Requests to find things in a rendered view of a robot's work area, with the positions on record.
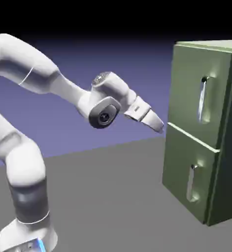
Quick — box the silver curved handle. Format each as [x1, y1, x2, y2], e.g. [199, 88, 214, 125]
[186, 164, 199, 201]
[198, 75, 210, 123]

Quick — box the green cabinet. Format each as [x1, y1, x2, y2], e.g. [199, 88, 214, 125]
[162, 40, 232, 227]

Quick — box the green cabinet door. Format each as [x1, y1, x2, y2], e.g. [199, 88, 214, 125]
[167, 44, 232, 150]
[162, 122, 220, 225]

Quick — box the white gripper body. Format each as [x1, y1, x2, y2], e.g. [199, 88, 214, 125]
[141, 109, 165, 134]

